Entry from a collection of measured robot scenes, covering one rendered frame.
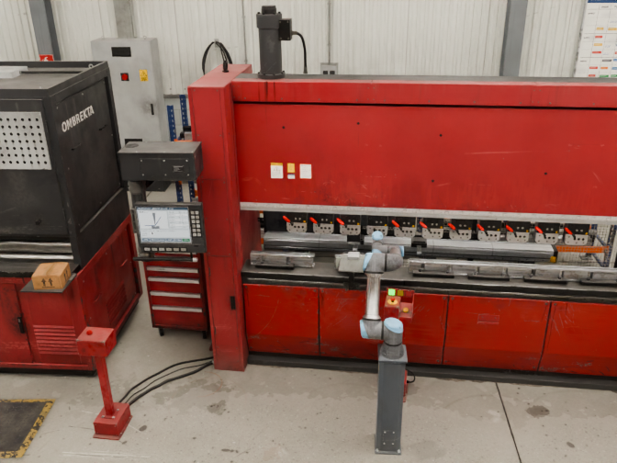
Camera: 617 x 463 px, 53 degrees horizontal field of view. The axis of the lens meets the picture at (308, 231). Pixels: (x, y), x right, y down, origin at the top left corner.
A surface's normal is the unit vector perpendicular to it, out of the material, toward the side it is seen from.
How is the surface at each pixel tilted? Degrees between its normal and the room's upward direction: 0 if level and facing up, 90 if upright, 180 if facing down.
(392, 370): 90
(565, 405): 0
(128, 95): 90
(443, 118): 90
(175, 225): 90
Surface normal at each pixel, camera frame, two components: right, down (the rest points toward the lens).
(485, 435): -0.01, -0.91
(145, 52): -0.07, 0.42
